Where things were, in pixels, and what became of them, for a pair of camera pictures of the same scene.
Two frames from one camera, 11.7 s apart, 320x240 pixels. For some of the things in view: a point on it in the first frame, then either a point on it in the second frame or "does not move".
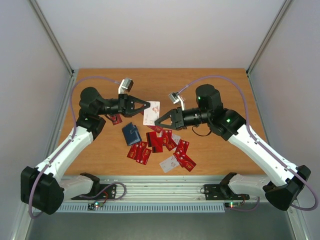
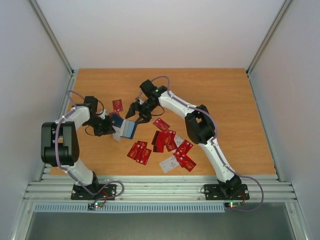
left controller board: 92,206 does not move
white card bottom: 169,164 does not move
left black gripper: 126,105 to 108,129
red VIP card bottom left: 132,153 does not move
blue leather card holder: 131,134 to 127,127
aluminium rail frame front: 161,190 does not move
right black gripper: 179,118 to 142,109
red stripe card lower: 157,149 does not move
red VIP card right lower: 184,161 does not move
